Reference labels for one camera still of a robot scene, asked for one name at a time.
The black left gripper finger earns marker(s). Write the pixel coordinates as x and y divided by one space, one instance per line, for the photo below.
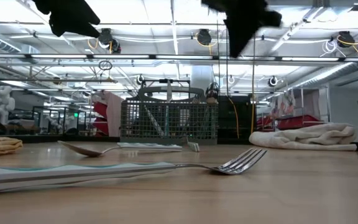
87 18
81 29

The black frame workstation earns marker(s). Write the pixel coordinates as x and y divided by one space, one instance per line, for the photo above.
73 130

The silver ventilation duct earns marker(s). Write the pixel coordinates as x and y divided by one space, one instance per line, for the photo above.
328 74

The gray mesh cutlery basket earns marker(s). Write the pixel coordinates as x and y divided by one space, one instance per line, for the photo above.
191 124

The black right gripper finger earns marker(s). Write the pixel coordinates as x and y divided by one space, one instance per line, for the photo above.
239 34

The green exit sign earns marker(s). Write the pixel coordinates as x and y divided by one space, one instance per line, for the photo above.
76 114

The red storage bins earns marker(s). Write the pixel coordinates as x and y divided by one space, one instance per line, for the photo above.
99 109
294 123

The white building pillar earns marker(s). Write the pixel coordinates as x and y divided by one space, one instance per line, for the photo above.
202 77

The white robot figure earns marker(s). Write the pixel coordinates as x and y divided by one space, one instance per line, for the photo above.
2 102

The metal shelf rack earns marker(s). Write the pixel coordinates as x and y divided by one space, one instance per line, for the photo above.
311 102

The white checkered dish towel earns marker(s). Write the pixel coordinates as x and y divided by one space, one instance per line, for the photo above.
306 137

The black metal table frame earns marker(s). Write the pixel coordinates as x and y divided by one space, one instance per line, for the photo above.
57 138

